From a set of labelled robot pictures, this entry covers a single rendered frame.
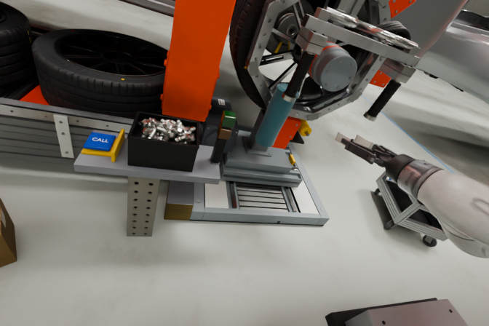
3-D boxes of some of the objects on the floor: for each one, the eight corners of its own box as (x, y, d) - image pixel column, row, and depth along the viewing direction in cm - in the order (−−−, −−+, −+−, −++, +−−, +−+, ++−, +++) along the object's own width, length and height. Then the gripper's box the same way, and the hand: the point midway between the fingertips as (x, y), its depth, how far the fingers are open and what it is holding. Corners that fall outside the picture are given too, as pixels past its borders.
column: (155, 216, 107) (164, 151, 83) (151, 236, 99) (161, 171, 75) (132, 215, 103) (134, 148, 79) (126, 236, 96) (128, 168, 72)
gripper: (441, 162, 60) (372, 130, 79) (388, 157, 52) (327, 123, 72) (426, 185, 62) (363, 149, 82) (374, 184, 55) (319, 144, 74)
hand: (352, 140), depth 75 cm, fingers open, 8 cm apart
